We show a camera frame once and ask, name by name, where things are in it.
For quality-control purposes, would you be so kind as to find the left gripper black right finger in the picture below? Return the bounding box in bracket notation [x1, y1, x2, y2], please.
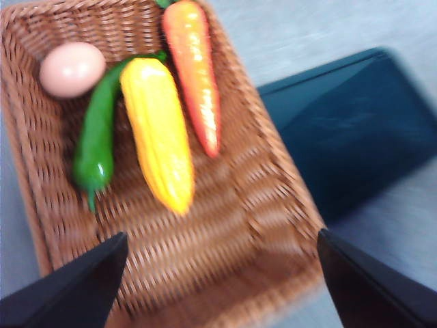
[317, 228, 437, 328]

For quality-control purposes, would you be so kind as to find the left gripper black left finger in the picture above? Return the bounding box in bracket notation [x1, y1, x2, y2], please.
[0, 231, 129, 328]

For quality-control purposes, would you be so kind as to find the yellow corn cob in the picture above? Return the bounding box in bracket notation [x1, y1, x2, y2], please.
[119, 57, 195, 217]

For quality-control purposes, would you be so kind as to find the brown wicker basket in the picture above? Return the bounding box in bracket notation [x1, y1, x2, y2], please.
[0, 0, 326, 328]

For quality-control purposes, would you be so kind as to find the green chili pepper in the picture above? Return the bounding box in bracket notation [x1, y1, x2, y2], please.
[71, 51, 168, 213]

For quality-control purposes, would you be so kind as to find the black rectangular tray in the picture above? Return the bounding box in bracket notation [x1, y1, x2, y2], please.
[256, 46, 437, 228]

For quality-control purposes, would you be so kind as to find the pale pink egg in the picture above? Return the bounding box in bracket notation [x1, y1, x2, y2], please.
[39, 41, 107, 100]

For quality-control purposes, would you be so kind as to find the orange carrot with green leaves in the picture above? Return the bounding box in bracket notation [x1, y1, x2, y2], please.
[155, 0, 221, 159]

